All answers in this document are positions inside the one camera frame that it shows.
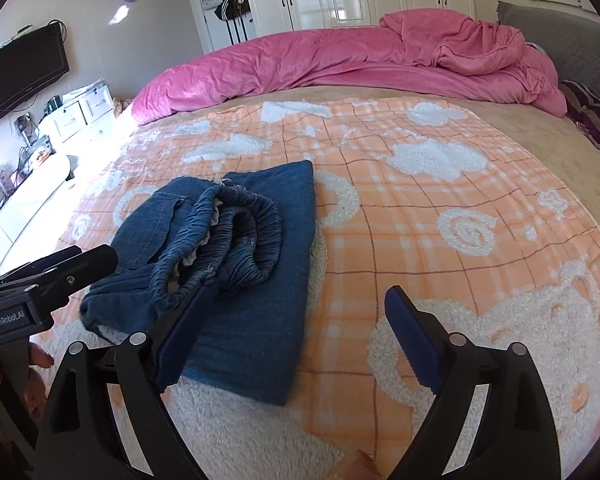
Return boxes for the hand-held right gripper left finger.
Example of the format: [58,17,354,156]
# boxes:
[34,284,220,480]

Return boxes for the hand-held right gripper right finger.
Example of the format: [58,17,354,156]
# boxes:
[384,286,562,480]

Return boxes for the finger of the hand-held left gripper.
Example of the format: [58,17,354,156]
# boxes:
[27,244,119,306]
[0,246,84,287]

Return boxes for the blue denim pants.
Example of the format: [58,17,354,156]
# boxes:
[79,160,315,407]

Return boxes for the person's left hand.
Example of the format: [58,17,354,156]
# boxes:
[0,344,57,420]

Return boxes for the person's right hand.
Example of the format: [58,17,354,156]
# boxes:
[355,452,382,480]

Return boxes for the white rounded table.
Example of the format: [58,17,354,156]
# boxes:
[0,154,74,281]

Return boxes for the orange plaid fleece blanket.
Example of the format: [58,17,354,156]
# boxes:
[30,97,600,480]

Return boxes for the white drawer cabinet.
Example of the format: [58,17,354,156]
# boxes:
[42,84,114,147]

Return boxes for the beige bed sheet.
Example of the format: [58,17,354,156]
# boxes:
[220,82,600,271]

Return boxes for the white door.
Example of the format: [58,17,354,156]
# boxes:
[186,0,257,55]

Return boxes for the purple striped pillow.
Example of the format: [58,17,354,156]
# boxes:
[559,80,600,162]

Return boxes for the pink duvet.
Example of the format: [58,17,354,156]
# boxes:
[130,10,568,126]

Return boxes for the black striped hanging bag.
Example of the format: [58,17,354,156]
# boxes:
[212,0,241,23]

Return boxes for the grey quilted headboard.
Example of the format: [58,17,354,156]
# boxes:
[497,0,600,126]

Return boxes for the black wall television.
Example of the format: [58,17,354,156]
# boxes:
[0,21,71,126]

